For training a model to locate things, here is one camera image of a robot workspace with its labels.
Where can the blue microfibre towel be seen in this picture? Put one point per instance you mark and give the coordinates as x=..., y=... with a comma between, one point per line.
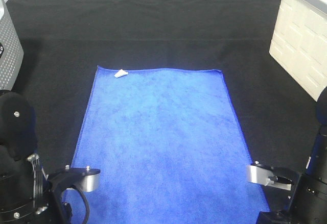
x=169, y=147

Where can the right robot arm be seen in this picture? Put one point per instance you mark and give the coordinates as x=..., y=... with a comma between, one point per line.
x=307, y=200

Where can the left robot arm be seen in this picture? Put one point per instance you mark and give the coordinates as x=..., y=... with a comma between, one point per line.
x=27, y=196

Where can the black table cloth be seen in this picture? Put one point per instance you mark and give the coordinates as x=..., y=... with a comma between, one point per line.
x=64, y=40

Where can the white slotted storage box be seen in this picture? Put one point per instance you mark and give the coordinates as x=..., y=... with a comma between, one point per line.
x=298, y=43

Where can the grey perforated laundry basket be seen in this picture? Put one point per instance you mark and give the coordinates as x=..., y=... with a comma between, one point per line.
x=11, y=50

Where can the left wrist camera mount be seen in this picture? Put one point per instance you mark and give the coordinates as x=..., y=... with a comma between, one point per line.
x=85, y=179

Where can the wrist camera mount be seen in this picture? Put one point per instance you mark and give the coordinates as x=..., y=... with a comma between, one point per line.
x=271, y=176
x=85, y=179

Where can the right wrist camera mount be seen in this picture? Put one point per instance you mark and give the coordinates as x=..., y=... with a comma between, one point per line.
x=271, y=176

